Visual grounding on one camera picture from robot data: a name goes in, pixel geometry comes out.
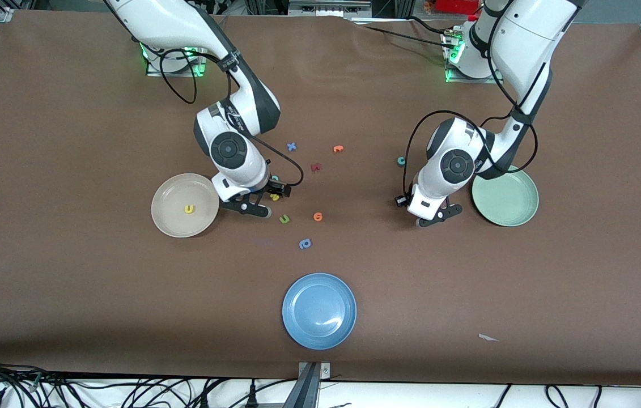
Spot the green plate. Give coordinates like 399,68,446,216
472,164,540,227

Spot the beige brown plate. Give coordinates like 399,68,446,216
151,173,220,239

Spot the blue plate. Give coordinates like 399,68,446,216
282,273,358,351

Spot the brown paper table cover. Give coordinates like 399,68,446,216
0,8,641,387

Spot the grey metal rack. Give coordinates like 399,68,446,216
289,0,373,18

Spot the red box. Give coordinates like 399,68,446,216
436,0,479,15

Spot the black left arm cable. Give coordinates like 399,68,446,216
401,34,540,197

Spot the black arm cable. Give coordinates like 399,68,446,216
401,34,540,197
130,34,305,188

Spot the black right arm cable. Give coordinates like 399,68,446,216
130,34,305,188

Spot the black cable on table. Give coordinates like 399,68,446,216
349,16,451,47

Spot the metal table edge bracket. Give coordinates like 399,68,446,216
296,361,332,408

